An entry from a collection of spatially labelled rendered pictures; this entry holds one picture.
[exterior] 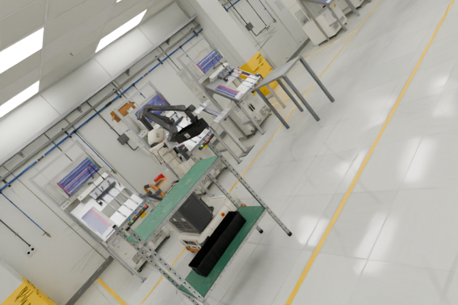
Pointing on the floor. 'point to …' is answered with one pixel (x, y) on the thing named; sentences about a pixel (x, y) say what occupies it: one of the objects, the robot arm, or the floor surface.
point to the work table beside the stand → (290, 87)
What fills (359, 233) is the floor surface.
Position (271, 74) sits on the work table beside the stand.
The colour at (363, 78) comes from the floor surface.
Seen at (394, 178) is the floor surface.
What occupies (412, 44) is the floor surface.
